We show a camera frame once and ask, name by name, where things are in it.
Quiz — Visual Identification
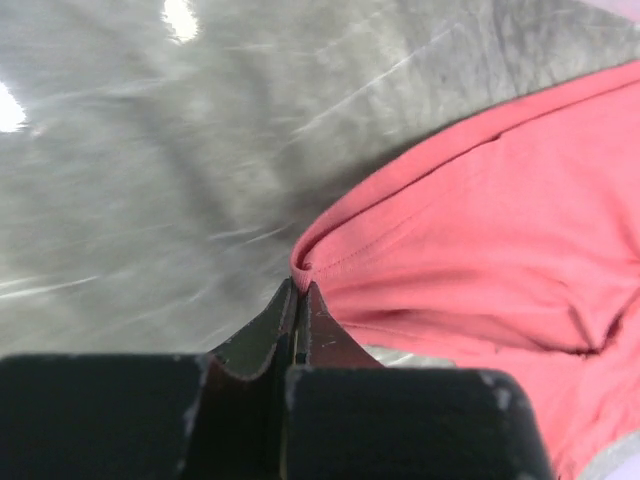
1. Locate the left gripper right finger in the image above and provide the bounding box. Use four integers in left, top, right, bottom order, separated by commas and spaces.
282, 286, 553, 479

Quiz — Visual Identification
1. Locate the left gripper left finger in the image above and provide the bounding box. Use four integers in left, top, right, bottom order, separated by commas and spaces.
1, 281, 295, 479

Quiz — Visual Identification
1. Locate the red t-shirt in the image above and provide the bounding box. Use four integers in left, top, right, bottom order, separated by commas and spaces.
290, 62, 639, 479

